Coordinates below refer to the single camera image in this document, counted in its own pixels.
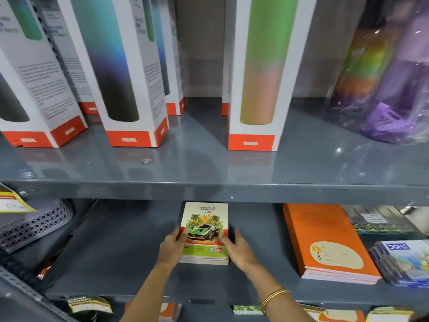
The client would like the orange snack packet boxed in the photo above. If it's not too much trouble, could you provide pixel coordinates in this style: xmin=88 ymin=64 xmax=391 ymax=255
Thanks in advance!
xmin=36 ymin=253 xmax=60 ymax=280

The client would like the black green bottle box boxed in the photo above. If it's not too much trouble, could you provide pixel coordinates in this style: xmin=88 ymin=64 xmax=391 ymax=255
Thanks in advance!
xmin=0 ymin=0 xmax=88 ymax=149

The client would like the grey metal shelf rack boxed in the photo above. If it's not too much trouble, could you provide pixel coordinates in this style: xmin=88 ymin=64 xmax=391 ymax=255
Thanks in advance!
xmin=0 ymin=97 xmax=429 ymax=322

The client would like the person's left hand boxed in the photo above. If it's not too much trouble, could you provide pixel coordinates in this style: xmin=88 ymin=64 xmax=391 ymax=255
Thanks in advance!
xmin=156 ymin=225 xmax=189 ymax=269

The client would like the blue black bottle box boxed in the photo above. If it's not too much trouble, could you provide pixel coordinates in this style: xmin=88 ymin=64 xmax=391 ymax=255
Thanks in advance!
xmin=55 ymin=0 xmax=170 ymax=148

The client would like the black yellow shelf label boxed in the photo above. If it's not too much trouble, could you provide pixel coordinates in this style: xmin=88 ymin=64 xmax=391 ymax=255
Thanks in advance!
xmin=66 ymin=296 xmax=113 ymax=314

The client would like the green pink bottle box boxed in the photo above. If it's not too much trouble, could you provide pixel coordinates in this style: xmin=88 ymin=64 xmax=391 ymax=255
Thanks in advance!
xmin=228 ymin=0 xmax=318 ymax=152

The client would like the rainbow bottle in plastic wrap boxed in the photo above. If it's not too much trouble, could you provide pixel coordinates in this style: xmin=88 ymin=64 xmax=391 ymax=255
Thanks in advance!
xmin=327 ymin=0 xmax=408 ymax=112

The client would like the gold bangle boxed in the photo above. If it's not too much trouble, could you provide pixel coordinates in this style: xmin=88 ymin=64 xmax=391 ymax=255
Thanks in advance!
xmin=260 ymin=288 xmax=292 ymax=315

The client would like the purple bottle in plastic wrap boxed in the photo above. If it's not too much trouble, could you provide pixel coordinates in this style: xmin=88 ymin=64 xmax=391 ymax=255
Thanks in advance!
xmin=360 ymin=0 xmax=429 ymax=144

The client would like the stack of orange notebooks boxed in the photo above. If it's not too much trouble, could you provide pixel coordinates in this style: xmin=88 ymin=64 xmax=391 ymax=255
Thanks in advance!
xmin=282 ymin=203 xmax=383 ymax=285

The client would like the yellow green notebook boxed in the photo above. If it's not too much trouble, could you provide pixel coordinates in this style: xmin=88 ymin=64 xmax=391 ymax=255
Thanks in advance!
xmin=365 ymin=306 xmax=417 ymax=322

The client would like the person's left forearm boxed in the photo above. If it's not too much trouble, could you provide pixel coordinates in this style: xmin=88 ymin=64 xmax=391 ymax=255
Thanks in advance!
xmin=120 ymin=262 xmax=175 ymax=322

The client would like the yellow price tag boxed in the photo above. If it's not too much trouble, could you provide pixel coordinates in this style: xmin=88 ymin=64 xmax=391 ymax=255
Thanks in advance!
xmin=0 ymin=182 xmax=38 ymax=214

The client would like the grey perforated metal basket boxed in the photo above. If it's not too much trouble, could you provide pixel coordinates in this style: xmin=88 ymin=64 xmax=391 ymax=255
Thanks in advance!
xmin=0 ymin=198 xmax=75 ymax=254

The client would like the stack of car cover notebooks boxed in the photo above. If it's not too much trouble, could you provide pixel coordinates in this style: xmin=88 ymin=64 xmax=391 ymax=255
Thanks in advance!
xmin=179 ymin=202 xmax=230 ymax=266

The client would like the white bottle box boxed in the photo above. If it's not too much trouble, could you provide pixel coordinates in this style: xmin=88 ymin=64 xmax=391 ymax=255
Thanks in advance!
xmin=221 ymin=0 xmax=238 ymax=116
xmin=29 ymin=0 xmax=100 ymax=115
xmin=141 ymin=0 xmax=187 ymax=116

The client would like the person's right forearm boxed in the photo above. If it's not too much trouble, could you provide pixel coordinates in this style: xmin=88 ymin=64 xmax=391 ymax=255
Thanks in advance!
xmin=244 ymin=262 xmax=316 ymax=322

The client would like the orange white notebook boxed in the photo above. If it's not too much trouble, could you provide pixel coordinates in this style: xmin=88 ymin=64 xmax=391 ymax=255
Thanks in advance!
xmin=125 ymin=302 xmax=182 ymax=322

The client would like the orange cream notebook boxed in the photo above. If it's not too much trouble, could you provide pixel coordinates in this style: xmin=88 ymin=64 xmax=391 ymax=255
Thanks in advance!
xmin=300 ymin=304 xmax=366 ymax=322

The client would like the person's right hand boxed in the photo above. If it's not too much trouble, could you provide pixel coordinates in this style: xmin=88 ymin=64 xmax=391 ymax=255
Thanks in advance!
xmin=218 ymin=227 xmax=259 ymax=273

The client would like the stack of blue cover notebooks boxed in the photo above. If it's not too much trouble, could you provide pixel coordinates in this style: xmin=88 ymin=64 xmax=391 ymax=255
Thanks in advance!
xmin=368 ymin=239 xmax=429 ymax=288

